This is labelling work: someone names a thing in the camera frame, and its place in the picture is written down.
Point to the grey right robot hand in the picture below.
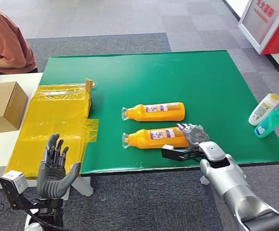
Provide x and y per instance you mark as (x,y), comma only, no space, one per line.
(194,135)

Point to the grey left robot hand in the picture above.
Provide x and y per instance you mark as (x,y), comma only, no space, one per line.
(50,181)

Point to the orange bottle with clear cap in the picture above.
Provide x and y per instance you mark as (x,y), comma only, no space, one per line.
(142,138)
(154,112)

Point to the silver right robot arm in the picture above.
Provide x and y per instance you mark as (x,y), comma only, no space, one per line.
(231,185)

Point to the white bottle with yellow cap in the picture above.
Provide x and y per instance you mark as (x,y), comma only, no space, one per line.
(263,110)

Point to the teal translucent bottle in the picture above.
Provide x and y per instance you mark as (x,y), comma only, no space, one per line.
(270,122)

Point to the white table leg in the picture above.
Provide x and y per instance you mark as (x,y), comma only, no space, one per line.
(204,181)
(84,186)

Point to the yellow plastic sheet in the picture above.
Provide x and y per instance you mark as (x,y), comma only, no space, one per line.
(53,127)

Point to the green table mat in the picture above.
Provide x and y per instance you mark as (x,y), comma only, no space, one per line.
(178,79)

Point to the brown cardboard box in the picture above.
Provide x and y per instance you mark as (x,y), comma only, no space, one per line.
(2,106)

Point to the small cardboard piece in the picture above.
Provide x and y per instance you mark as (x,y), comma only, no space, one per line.
(89,86)

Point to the red and white cabinet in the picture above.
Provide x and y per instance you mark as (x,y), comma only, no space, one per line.
(264,22)

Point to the person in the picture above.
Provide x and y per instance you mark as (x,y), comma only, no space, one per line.
(4,41)

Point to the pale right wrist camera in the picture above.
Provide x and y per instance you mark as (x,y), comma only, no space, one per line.
(176,153)

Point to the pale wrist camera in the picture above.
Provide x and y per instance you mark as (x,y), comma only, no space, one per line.
(176,153)
(15,181)

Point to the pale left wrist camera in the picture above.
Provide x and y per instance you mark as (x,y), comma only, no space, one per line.
(15,181)

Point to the black left camera bracket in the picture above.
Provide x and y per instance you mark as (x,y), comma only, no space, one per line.
(11,199)

